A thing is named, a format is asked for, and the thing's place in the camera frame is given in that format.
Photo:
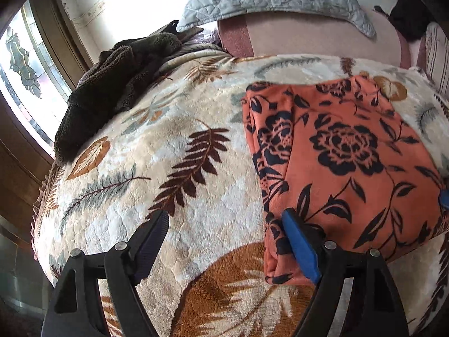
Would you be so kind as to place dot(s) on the black cloth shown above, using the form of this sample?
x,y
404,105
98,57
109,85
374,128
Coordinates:
x,y
410,14

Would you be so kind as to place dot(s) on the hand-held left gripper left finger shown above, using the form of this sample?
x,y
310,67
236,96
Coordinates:
x,y
151,249

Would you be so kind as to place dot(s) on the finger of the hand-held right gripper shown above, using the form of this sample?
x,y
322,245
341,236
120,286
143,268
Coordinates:
x,y
444,200

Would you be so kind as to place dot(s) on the cream leaf-print plush blanket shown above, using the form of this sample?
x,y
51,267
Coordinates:
x,y
168,112

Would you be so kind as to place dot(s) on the striped pillow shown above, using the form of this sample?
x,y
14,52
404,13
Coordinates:
x,y
436,56

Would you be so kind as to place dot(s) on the purple satin cloth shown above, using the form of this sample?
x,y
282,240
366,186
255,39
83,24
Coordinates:
x,y
207,40

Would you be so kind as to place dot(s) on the orange black floral garment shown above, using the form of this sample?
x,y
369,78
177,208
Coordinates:
x,y
350,182

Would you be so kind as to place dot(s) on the dark brown fleece cloth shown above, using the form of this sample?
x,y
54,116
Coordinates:
x,y
105,80

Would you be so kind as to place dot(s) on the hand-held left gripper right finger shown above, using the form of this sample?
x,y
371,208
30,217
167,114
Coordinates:
x,y
303,249

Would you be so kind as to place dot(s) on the stained glass window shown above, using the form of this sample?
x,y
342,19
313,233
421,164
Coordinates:
x,y
24,63

